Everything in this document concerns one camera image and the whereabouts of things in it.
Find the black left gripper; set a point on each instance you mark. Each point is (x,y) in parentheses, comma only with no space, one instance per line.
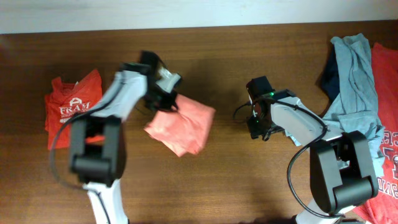
(170,104)

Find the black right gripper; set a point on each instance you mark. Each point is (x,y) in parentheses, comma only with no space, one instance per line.
(255,130)

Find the salmon pink t-shirt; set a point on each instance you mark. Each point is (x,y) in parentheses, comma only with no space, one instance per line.
(183,131)

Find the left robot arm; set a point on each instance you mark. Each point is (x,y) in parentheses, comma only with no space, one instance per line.
(97,145)

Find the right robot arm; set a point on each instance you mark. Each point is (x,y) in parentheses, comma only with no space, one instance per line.
(342,175)

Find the navy blue garment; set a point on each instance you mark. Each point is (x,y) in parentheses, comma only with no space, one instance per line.
(330,81)

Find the folded red t-shirt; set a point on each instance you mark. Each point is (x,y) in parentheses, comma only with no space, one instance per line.
(66,99)

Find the grey t-shirt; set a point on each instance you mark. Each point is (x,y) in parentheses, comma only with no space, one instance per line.
(356,106)

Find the red printed t-shirt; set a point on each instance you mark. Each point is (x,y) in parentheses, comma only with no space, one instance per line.
(383,208)

